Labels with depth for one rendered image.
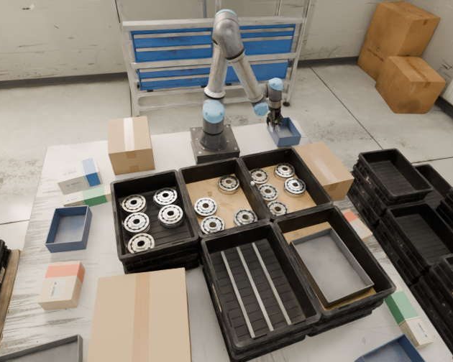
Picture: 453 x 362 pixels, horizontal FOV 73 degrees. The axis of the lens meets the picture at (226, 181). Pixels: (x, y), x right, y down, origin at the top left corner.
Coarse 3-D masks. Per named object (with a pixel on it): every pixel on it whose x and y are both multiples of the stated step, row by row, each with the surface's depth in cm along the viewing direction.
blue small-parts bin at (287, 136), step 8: (288, 120) 202; (280, 128) 204; (288, 128) 204; (296, 128) 194; (272, 136) 196; (280, 136) 197; (288, 136) 187; (296, 136) 188; (280, 144) 190; (288, 144) 192
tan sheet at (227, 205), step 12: (204, 180) 152; (216, 180) 152; (192, 192) 146; (204, 192) 146; (216, 192) 146; (240, 192) 147; (192, 204) 141; (228, 204) 142; (240, 204) 142; (228, 216) 137
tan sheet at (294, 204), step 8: (264, 168) 160; (272, 168) 160; (272, 176) 156; (296, 176) 157; (272, 184) 152; (280, 184) 152; (280, 192) 148; (280, 200) 145; (288, 200) 145; (296, 200) 145; (304, 200) 145; (312, 200) 146; (288, 208) 142; (296, 208) 142; (304, 208) 142
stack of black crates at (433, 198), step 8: (416, 168) 236; (424, 168) 239; (432, 168) 234; (424, 176) 242; (432, 176) 235; (440, 176) 228; (432, 184) 236; (440, 184) 229; (448, 184) 223; (432, 192) 231; (440, 192) 230; (448, 192) 223; (432, 200) 225
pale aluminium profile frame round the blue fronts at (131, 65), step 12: (120, 0) 300; (204, 0) 317; (216, 0) 258; (120, 12) 249; (204, 12) 326; (216, 12) 265; (276, 12) 342; (120, 24) 256; (300, 24) 294; (120, 36) 261; (300, 36) 298; (300, 48) 308; (132, 60) 343; (168, 60) 285; (180, 60) 286; (192, 60) 289; (204, 60) 292; (252, 60) 303; (132, 72) 332; (132, 84) 294; (228, 84) 318; (240, 84) 322; (288, 84) 338; (132, 96) 303; (288, 96) 347; (144, 108) 315; (156, 108) 318
